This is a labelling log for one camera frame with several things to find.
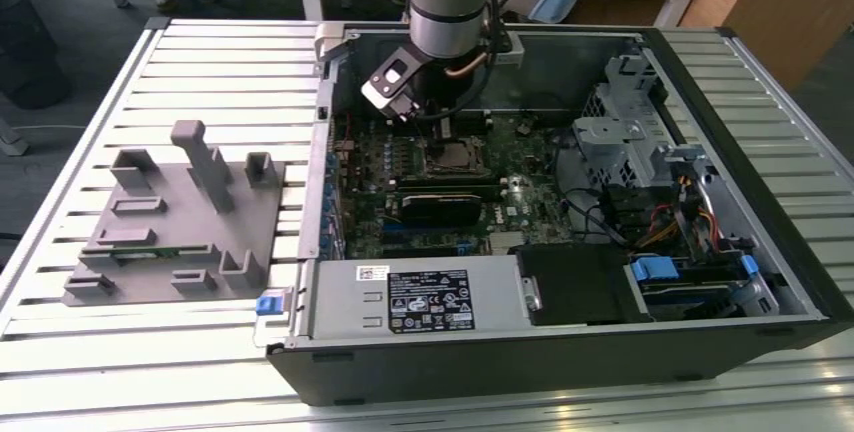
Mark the green motherboard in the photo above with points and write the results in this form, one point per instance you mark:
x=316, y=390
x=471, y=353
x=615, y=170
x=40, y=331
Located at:
x=533, y=192

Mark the silver metal drive cage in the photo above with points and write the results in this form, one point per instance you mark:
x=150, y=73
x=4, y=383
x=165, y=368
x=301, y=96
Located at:
x=603, y=134

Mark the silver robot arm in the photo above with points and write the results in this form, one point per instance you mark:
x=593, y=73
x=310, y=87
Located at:
x=443, y=7

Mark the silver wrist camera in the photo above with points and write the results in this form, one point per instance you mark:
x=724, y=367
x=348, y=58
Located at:
x=389, y=77

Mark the black graphics card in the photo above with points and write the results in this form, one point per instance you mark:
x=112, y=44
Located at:
x=440, y=211

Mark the wooden cabinet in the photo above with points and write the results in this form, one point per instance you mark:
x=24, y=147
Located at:
x=787, y=12

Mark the silver power supply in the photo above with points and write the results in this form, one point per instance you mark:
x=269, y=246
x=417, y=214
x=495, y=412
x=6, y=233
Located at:
x=346, y=297

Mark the silver CPU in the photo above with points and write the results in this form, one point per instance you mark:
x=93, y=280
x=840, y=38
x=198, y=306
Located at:
x=460, y=156

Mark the blue case latch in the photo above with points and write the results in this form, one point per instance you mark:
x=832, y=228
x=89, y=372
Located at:
x=268, y=303

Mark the black PC case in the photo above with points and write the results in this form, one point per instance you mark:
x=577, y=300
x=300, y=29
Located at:
x=533, y=367

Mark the hard disk in blue carrier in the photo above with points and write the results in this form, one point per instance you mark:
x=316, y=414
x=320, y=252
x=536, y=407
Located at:
x=652, y=270

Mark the green RAM stick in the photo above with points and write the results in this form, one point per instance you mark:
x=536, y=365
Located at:
x=160, y=252

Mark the grey stand foot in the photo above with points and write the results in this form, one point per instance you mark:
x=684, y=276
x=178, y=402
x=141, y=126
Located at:
x=12, y=144

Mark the black drive bay box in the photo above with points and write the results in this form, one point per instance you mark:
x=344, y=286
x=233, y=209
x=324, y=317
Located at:
x=573, y=282

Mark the grey parts rack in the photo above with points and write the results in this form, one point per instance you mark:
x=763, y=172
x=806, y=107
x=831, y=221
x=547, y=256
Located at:
x=180, y=202

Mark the silver chipset heatsink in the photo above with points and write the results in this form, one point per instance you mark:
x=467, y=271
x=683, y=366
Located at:
x=504, y=243

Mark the black bin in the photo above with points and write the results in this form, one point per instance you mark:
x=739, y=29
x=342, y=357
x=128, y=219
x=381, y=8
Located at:
x=29, y=52

